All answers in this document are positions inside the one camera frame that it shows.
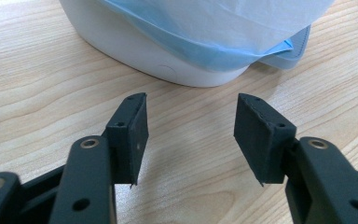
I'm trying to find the blue plastic bin liner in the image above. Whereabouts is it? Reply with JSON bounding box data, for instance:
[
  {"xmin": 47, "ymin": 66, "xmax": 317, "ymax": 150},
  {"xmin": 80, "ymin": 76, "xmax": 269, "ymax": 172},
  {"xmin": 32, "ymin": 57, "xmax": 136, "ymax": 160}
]
[{"xmin": 99, "ymin": 0, "xmax": 337, "ymax": 73}]

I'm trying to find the white plastic bin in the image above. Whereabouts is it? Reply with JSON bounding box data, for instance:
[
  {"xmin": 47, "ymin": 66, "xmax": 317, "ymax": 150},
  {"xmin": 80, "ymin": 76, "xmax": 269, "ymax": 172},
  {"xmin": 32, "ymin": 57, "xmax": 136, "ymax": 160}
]
[{"xmin": 58, "ymin": 0, "xmax": 250, "ymax": 89}]

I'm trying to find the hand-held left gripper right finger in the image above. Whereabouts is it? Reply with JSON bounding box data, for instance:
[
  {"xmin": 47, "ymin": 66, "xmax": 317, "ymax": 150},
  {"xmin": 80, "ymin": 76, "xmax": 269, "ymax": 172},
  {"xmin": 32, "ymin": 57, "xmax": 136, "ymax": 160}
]
[{"xmin": 233, "ymin": 92, "xmax": 358, "ymax": 224}]

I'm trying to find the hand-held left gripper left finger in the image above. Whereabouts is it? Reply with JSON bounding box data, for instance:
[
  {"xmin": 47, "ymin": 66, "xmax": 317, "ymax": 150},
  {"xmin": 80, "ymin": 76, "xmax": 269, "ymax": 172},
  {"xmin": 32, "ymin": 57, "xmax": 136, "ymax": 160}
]
[{"xmin": 48, "ymin": 91, "xmax": 150, "ymax": 224}]

